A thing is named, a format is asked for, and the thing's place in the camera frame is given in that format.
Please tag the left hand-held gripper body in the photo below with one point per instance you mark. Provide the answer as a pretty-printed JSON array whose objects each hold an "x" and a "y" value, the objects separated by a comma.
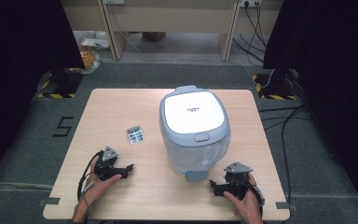
[{"x": 109, "y": 160}]

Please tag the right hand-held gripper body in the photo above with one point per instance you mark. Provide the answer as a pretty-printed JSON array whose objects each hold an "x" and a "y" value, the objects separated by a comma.
[{"x": 237, "y": 182}]

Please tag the silver pill blister pack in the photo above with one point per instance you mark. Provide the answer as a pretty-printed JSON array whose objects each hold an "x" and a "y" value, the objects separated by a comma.
[{"x": 135, "y": 134}]

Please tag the grey bin with white lid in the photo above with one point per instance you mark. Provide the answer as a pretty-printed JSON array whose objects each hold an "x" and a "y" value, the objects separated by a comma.
[{"x": 194, "y": 116}]

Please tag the person's right hand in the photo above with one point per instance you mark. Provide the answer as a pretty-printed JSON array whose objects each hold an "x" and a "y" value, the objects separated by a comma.
[{"x": 247, "y": 208}]

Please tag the person's left hand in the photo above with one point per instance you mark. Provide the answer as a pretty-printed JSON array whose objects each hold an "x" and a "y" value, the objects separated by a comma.
[{"x": 98, "y": 186}]

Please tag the grey tape strip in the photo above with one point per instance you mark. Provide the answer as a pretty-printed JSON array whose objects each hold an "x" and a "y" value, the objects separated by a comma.
[
  {"x": 50, "y": 201},
  {"x": 286, "y": 206}
]

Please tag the black stand base striped tape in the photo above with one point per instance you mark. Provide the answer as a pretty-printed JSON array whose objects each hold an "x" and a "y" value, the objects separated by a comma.
[
  {"x": 60, "y": 85},
  {"x": 273, "y": 88}
]

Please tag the clear plastic bag yellow contents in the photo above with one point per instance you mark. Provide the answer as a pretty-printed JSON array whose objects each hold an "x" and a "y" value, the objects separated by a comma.
[{"x": 90, "y": 59}]

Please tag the white papers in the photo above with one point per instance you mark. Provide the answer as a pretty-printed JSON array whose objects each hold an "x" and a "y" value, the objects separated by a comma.
[{"x": 94, "y": 42}]

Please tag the black curtain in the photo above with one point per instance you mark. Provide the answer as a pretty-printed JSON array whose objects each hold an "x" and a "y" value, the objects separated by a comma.
[
  {"x": 332, "y": 77},
  {"x": 18, "y": 62}
]

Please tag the white wall socket with plugs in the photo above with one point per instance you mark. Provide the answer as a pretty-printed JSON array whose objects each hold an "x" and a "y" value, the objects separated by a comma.
[{"x": 250, "y": 2}]

